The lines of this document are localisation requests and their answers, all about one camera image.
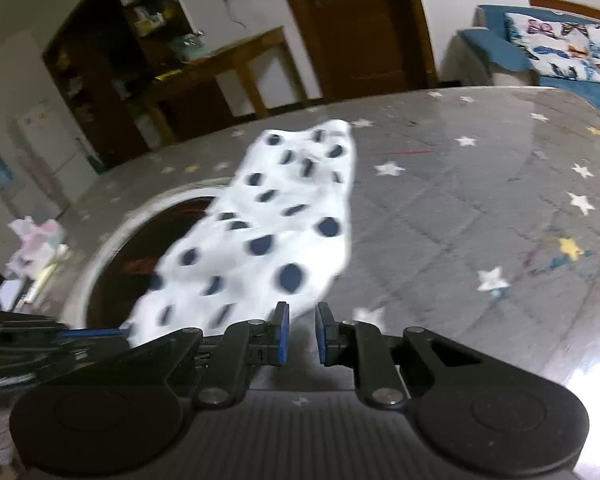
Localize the butterfly print pillow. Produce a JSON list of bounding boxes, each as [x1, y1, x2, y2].
[[504, 11, 600, 86]]

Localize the thin hanging cable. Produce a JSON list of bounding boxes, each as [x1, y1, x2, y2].
[[222, 0, 248, 28]]

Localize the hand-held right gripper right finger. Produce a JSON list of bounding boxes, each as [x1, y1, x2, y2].
[[316, 301, 486, 407]]

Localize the wooden side table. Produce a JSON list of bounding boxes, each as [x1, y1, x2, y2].
[[145, 26, 308, 143]]

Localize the brown wooden door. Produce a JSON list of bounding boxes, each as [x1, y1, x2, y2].
[[272, 0, 438, 103]]

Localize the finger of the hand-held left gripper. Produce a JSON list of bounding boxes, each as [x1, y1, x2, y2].
[[55, 326, 133, 348]]

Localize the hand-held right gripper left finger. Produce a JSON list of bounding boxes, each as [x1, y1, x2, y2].
[[112, 301, 290, 408]]

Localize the black round induction cooker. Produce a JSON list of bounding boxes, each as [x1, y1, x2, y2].
[[85, 195, 221, 331]]

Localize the glass jug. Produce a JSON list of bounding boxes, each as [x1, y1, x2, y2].
[[170, 32, 206, 63]]

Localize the blue sofa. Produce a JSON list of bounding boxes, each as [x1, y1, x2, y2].
[[440, 4, 600, 128]]

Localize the grey star quilted tablecloth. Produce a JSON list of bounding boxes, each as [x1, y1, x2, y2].
[[0, 85, 600, 411]]

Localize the assorted small boxes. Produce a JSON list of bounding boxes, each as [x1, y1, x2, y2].
[[117, 0, 173, 36]]

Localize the dark wooden shelf cabinet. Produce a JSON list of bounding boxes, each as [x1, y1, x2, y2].
[[42, 0, 201, 171]]

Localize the pale paper pile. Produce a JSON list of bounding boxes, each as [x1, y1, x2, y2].
[[0, 215, 71, 311]]

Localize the white refrigerator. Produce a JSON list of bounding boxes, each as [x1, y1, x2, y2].
[[7, 97, 98, 221]]

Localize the white polka dot garment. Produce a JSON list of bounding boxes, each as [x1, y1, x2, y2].
[[127, 119, 357, 348]]

